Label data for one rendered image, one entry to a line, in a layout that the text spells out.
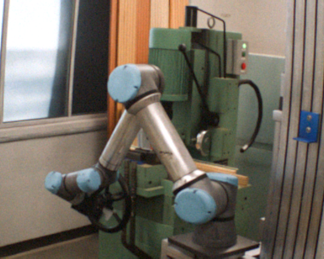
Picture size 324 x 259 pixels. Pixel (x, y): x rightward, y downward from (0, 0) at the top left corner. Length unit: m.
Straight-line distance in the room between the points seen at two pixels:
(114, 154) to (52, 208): 2.05
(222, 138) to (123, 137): 0.70
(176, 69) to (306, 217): 0.98
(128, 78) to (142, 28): 2.53
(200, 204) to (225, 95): 0.96
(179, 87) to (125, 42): 1.66
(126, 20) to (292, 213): 2.57
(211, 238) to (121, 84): 0.56
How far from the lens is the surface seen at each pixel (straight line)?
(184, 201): 1.73
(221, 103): 2.61
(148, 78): 1.82
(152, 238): 2.51
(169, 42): 2.47
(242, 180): 2.36
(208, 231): 1.88
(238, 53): 2.68
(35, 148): 3.83
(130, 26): 4.16
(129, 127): 1.99
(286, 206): 1.87
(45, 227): 4.03
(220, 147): 2.60
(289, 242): 1.89
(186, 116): 2.62
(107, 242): 2.71
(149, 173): 2.36
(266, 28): 4.97
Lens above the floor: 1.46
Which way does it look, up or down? 9 degrees down
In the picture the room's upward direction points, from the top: 3 degrees clockwise
